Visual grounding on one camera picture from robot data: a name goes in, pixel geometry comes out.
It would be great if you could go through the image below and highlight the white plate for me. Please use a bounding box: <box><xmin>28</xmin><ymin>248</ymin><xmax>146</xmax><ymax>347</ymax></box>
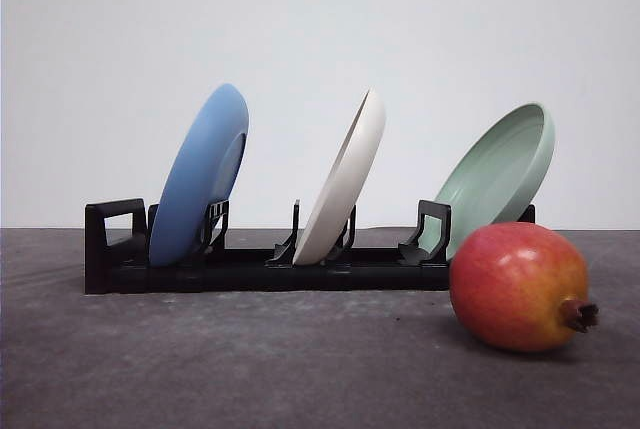
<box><xmin>293</xmin><ymin>89</ymin><xmax>386</xmax><ymax>266</ymax></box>

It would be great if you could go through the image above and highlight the red yellow pomegranate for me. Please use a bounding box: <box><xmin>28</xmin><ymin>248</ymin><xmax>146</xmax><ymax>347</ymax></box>
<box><xmin>449</xmin><ymin>222</ymin><xmax>599</xmax><ymax>353</ymax></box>

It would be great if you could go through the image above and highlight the blue plate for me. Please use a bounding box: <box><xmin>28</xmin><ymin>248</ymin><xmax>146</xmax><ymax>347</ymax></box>
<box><xmin>149</xmin><ymin>83</ymin><xmax>249</xmax><ymax>268</ymax></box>

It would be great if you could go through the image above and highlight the green plate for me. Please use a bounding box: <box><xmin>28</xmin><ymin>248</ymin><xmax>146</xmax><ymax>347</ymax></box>
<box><xmin>419</xmin><ymin>103</ymin><xmax>555</xmax><ymax>260</ymax></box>

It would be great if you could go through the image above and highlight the black plate rack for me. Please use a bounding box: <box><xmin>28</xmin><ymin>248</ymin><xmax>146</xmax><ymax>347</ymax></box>
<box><xmin>85</xmin><ymin>198</ymin><xmax>452</xmax><ymax>295</ymax></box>

